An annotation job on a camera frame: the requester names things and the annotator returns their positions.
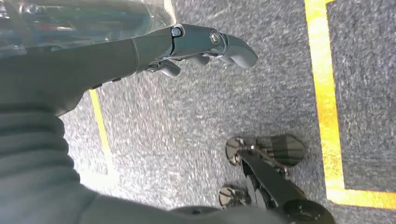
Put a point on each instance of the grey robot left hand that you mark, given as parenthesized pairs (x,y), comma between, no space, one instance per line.
(92,65)

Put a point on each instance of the clear plastic film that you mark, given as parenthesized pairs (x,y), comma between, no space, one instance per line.
(92,18)

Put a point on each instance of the yellow floor tape square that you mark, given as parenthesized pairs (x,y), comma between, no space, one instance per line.
(325,92)

